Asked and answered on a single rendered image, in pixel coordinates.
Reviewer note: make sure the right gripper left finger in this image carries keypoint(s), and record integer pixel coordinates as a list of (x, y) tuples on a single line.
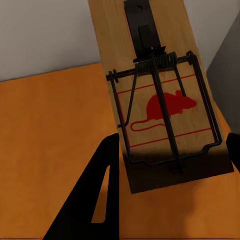
[(74, 219)]

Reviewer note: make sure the mousetrap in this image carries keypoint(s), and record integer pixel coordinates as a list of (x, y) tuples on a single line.
[(168, 126)]

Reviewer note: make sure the cabinet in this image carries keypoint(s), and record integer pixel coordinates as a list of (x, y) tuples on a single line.
[(51, 125)]

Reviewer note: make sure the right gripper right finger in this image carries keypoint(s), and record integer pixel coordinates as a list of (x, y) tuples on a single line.
[(233, 146)]

